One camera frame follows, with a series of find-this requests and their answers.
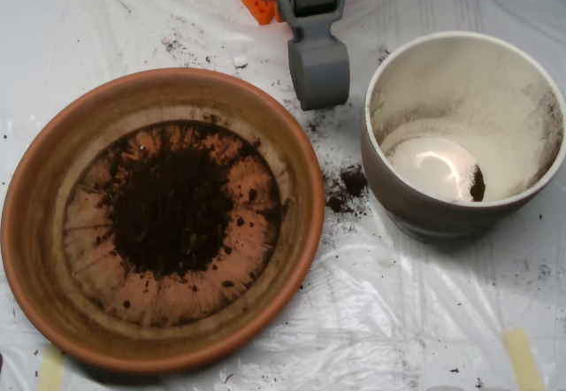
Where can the spilled soil patch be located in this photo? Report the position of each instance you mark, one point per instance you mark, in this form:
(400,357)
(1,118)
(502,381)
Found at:
(351,181)

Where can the beige masking tape strip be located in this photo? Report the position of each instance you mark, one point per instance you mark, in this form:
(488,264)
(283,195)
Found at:
(51,369)
(524,360)

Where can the white ceramic plant pot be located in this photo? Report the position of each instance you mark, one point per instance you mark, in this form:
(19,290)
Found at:
(464,90)

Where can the clear plastic cover sheet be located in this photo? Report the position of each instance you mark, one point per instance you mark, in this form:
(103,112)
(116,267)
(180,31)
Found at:
(398,298)

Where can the dark soil heap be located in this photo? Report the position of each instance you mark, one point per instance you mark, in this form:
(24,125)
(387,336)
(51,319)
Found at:
(477,185)

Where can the terracotta clay saucer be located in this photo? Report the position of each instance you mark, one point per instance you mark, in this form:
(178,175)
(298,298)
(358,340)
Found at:
(40,232)

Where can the dark soil pile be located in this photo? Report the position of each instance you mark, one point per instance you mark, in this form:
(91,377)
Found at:
(168,209)

